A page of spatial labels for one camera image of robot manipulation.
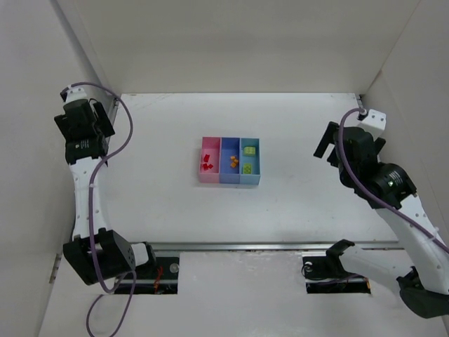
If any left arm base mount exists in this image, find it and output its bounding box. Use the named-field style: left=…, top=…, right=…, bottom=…
left=134, top=256, right=180, bottom=295

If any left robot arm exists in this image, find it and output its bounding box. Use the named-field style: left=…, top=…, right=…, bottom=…
left=55, top=95, right=156, bottom=285

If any light blue container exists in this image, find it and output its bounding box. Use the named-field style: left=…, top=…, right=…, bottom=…
left=239, top=138, right=261, bottom=185

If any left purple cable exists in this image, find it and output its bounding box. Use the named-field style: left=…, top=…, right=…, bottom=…
left=59, top=81, right=138, bottom=337

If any pink container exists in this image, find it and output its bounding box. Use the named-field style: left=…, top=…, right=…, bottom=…
left=199, top=137, right=221, bottom=184

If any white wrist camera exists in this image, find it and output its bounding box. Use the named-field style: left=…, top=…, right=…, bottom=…
left=357, top=109, right=387, bottom=140
left=60, top=86, right=88, bottom=104

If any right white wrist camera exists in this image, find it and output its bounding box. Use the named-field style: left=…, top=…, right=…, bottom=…
left=357, top=109, right=387, bottom=140

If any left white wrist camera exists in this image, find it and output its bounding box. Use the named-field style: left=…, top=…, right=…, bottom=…
left=60, top=86, right=88, bottom=104

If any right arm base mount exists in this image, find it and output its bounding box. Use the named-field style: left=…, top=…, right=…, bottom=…
left=301, top=239, right=371, bottom=295

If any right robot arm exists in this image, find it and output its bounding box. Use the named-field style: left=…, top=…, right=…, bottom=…
left=314, top=122, right=448, bottom=319

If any green lego brick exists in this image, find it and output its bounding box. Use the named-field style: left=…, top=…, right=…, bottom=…
left=243, top=146, right=257, bottom=157
left=242, top=163, right=253, bottom=175

